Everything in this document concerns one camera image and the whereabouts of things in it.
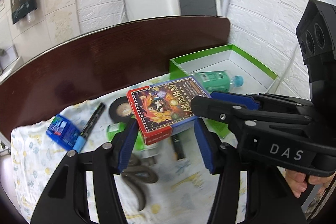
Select small green box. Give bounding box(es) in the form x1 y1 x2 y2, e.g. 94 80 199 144
206 119 230 139

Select bare human hand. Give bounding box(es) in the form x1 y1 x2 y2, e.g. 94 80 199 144
285 169 335 198

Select black electrical tape roll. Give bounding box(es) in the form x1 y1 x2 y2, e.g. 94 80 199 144
108 96 133 123

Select colourful playing card box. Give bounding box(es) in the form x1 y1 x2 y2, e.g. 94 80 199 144
126 76 210 145

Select white wall cable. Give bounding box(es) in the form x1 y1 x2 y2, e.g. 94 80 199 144
267 0 316 93

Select white patterned cloth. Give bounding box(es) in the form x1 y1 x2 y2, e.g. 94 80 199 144
11 74 249 224

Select black blue marker pen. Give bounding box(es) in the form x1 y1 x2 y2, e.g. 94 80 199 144
72 103 106 153

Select blue plastic gum box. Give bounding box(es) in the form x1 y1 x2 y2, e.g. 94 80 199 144
46 114 80 151

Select green label water bottle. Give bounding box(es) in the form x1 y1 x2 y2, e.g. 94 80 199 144
193 71 244 93

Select green cardboard box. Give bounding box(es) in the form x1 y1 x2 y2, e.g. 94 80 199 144
169 44 277 94

